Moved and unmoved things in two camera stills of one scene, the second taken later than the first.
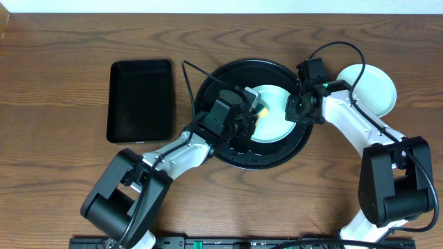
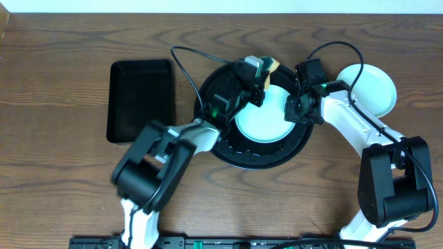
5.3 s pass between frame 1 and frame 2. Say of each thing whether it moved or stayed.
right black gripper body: stayed
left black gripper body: moved
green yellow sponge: moved
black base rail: stayed
